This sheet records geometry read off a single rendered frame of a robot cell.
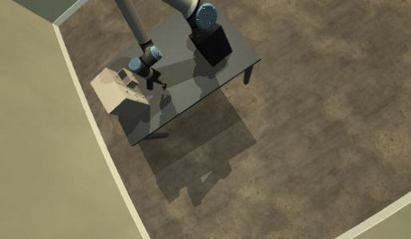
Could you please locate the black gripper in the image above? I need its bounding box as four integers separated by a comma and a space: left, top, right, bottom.
151, 68, 164, 85

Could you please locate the grey chest of drawers with tan drawers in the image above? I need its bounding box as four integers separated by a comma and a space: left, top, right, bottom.
90, 68, 150, 118

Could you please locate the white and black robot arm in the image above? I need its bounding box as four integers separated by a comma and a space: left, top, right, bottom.
114, 0, 217, 90

